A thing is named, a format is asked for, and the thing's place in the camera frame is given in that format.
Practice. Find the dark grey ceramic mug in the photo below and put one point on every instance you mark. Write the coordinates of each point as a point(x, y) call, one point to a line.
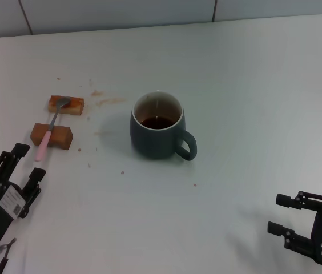
point(155, 142)

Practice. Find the brown wooden block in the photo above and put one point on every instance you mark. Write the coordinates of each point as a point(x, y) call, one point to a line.
point(59, 137)

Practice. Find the orange stained wooden block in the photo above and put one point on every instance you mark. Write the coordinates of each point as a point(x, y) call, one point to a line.
point(75, 107)

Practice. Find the dark brown coffee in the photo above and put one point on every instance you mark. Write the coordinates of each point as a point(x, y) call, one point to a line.
point(157, 123)

